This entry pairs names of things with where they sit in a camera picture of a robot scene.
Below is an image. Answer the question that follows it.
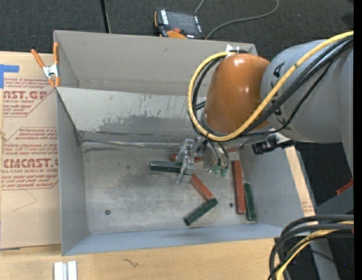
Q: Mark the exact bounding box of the grey metal bin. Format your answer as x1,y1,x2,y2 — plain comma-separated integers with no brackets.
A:
53,30,316,257

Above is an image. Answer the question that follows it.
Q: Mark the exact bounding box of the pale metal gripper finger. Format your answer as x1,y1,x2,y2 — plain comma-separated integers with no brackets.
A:
176,169,196,184
179,156,190,176

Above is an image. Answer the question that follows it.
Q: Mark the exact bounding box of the dark green flat block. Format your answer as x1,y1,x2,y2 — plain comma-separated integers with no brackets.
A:
149,160,183,174
242,181,257,222
183,197,220,227

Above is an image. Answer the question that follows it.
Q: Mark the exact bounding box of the black cylinder on white bracket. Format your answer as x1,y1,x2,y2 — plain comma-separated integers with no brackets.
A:
251,135,294,156

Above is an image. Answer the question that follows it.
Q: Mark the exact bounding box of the red-brown flat block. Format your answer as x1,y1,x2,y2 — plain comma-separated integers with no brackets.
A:
190,173,215,202
169,153,204,163
231,159,247,215

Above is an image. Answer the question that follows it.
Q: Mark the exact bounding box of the brown cardboard board red print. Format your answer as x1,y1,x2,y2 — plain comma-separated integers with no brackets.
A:
0,50,62,252

